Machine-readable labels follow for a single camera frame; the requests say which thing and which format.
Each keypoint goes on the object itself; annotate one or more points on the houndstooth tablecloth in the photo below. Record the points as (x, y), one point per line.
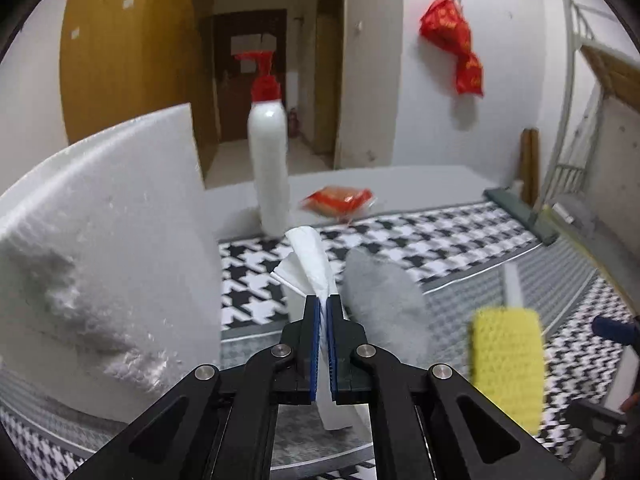
(450, 240)

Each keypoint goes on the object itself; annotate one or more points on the wooden wardrobe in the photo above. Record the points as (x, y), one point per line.
(130, 60)

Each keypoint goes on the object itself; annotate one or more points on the small white tube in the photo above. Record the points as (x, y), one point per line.
(562, 212)

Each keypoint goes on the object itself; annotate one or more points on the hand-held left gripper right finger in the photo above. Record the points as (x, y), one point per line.
(336, 360)

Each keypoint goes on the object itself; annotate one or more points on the black phone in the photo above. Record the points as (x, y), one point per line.
(520, 212)

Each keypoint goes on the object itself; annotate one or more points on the metal bunk bed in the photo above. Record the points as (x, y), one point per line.
(567, 60)

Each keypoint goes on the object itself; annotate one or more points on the wooden door frame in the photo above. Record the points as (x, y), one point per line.
(342, 60)

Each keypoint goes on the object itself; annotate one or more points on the white foam box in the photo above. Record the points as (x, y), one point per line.
(100, 235)

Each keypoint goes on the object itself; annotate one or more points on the leaning wooden board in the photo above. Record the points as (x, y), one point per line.
(535, 165)
(525, 165)

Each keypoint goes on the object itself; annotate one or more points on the red printed plastic bag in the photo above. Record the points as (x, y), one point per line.
(470, 75)
(445, 25)

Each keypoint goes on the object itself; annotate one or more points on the white pump bottle red cap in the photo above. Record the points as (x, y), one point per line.
(267, 160)

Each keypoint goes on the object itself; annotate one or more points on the small white paper notice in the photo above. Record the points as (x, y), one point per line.
(246, 66)

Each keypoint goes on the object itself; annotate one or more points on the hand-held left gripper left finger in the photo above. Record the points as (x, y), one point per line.
(312, 360)

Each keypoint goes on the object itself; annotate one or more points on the grey folded clothes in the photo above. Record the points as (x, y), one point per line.
(582, 210)

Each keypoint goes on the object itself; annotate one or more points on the red fire extinguisher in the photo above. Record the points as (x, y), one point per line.
(294, 122)

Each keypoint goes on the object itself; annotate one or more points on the grey knitted sock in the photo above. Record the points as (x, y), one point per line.
(385, 305)

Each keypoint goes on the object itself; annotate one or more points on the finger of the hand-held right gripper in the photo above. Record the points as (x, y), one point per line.
(615, 330)
(595, 417)

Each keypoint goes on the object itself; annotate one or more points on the white bed curtain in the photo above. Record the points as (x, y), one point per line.
(615, 160)

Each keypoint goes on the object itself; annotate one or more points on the red snack packet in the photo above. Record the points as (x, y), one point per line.
(340, 199)

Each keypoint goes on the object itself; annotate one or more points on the large white paper notice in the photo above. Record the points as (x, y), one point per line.
(242, 44)

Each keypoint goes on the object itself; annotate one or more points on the yellow knitted sponge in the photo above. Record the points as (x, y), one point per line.
(507, 360)

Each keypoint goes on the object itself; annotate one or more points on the white tissue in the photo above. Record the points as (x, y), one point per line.
(307, 260)

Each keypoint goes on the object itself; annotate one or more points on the brown entrance door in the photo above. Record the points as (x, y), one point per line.
(225, 100)

